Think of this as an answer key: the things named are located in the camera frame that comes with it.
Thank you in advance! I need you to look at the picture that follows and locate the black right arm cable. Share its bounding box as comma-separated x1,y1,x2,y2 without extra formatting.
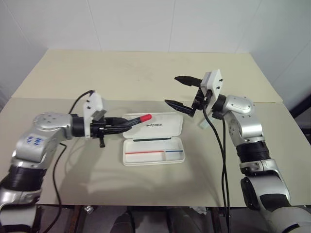
203,97,228,233
220,116,231,233

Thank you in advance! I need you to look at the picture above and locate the crumpled white paper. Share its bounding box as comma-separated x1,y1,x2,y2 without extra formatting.
190,206,207,216

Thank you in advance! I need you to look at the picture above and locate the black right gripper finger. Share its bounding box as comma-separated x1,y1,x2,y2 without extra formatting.
164,99,195,118
174,75,203,88

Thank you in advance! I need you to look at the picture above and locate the dark metal table leg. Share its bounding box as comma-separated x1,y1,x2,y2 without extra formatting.
71,206,85,233
206,207,221,233

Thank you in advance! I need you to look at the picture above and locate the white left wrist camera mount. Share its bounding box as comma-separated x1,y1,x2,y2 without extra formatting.
82,91,108,141

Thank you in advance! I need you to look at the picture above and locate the black marker with red cap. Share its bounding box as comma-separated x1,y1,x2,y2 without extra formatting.
128,113,153,125

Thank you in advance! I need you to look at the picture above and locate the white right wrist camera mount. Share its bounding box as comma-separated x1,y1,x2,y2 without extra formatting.
200,69,225,115

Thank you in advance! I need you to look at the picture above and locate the grey-beige cardboard sheet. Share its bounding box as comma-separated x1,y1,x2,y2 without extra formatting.
0,97,311,209

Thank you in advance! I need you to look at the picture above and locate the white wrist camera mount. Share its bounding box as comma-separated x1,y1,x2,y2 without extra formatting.
82,91,108,141
200,69,225,115

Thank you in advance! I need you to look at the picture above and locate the dark rounded shape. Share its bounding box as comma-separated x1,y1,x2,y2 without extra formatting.
113,207,137,233

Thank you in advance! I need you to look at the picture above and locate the white plastic pencil case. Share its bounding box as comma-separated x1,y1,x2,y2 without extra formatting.
121,112,187,167

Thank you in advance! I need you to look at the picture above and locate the cream cardboard sheet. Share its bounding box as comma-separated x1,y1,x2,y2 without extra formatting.
11,48,284,104

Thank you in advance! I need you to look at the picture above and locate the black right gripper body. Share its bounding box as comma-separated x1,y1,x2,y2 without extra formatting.
191,85,212,113

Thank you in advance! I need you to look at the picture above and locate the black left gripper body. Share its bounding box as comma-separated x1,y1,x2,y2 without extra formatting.
90,117,115,148

